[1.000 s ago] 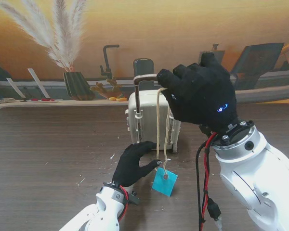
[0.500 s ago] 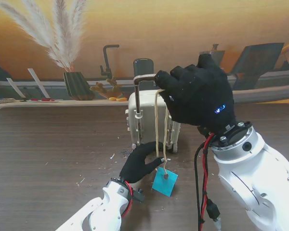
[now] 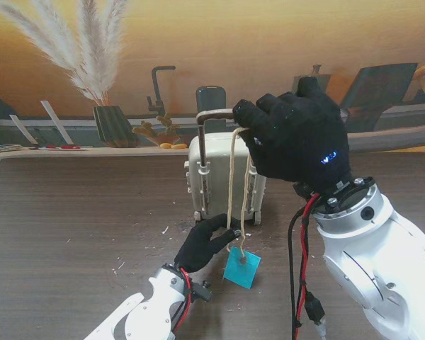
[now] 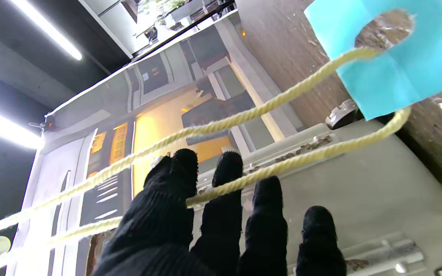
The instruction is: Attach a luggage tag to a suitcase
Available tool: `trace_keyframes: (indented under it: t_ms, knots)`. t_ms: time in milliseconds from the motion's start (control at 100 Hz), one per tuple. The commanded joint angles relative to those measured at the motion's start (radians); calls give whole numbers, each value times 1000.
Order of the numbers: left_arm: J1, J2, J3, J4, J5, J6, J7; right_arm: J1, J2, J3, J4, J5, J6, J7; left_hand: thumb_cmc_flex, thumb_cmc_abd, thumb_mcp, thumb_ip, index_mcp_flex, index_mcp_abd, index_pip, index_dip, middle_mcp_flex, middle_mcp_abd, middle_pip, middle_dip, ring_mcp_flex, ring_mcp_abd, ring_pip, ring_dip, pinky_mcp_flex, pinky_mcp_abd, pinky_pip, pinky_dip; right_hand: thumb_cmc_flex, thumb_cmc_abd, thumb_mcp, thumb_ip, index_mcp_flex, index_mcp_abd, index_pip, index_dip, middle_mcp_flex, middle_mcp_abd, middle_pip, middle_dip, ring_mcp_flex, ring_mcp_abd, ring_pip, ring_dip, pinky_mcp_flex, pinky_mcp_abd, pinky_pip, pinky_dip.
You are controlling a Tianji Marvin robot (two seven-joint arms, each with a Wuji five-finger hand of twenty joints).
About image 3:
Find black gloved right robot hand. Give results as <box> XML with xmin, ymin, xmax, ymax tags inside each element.
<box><xmin>232</xmin><ymin>76</ymin><xmax>353</xmax><ymax>194</ymax></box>

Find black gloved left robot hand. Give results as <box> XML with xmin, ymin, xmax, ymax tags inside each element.
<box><xmin>173</xmin><ymin>213</ymin><xmax>242</xmax><ymax>273</ymax></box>

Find teal paper luggage tag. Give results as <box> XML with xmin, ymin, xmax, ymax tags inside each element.
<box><xmin>222</xmin><ymin>246</ymin><xmax>262</xmax><ymax>290</ymax></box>

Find beige twisted cord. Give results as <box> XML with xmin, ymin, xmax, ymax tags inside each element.
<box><xmin>225</xmin><ymin>127</ymin><xmax>254</xmax><ymax>265</ymax></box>

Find small beige hard-shell suitcase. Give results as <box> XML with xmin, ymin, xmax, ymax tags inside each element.
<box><xmin>183</xmin><ymin>109</ymin><xmax>268</xmax><ymax>226</ymax></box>

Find dark rounded canister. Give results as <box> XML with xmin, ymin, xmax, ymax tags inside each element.
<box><xmin>195</xmin><ymin>85</ymin><xmax>227</xmax><ymax>114</ymax></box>

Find dark slanted board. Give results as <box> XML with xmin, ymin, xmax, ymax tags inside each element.
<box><xmin>339</xmin><ymin>62</ymin><xmax>419</xmax><ymax>134</ymax></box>

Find brown coral ornament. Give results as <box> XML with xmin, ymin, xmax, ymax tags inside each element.
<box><xmin>132</xmin><ymin>113</ymin><xmax>181</xmax><ymax>145</ymax></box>

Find light wooden shelf board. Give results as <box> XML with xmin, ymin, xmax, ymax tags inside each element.
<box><xmin>0</xmin><ymin>142</ymin><xmax>192</xmax><ymax>164</ymax></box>

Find dark green ribbed vase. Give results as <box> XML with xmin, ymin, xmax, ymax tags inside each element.
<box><xmin>93</xmin><ymin>105</ymin><xmax>140</xmax><ymax>149</ymax></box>

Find black kitchen faucet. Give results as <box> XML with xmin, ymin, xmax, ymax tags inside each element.
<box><xmin>147</xmin><ymin>65</ymin><xmax>176</xmax><ymax>114</ymax></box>

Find red berries on plate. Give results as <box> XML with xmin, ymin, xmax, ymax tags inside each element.
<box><xmin>38</xmin><ymin>142</ymin><xmax>82</xmax><ymax>150</ymax></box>

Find long white slanted strip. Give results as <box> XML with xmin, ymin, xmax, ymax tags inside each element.
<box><xmin>40</xmin><ymin>101</ymin><xmax>74</xmax><ymax>145</ymax></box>

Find white pampas grass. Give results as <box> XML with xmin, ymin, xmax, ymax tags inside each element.
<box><xmin>0</xmin><ymin>0</ymin><xmax>132</xmax><ymax>107</ymax></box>

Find short white slanted strip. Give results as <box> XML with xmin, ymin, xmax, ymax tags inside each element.
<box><xmin>8</xmin><ymin>114</ymin><xmax>38</xmax><ymax>145</ymax></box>

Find left wrist cable bundle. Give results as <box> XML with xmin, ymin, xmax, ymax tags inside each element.
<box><xmin>171</xmin><ymin>267</ymin><xmax>194</xmax><ymax>332</ymax></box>

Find wrist cable bundle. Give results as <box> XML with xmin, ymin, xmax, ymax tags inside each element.
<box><xmin>288</xmin><ymin>193</ymin><xmax>329</xmax><ymax>340</ymax></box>
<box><xmin>171</xmin><ymin>267</ymin><xmax>194</xmax><ymax>332</ymax></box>

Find black left wrist bracket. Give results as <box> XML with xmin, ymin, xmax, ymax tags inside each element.
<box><xmin>192</xmin><ymin>280</ymin><xmax>213</xmax><ymax>302</ymax></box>

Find right wrist cable bundle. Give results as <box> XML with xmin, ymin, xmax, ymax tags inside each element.
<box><xmin>288</xmin><ymin>193</ymin><xmax>329</xmax><ymax>340</ymax></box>

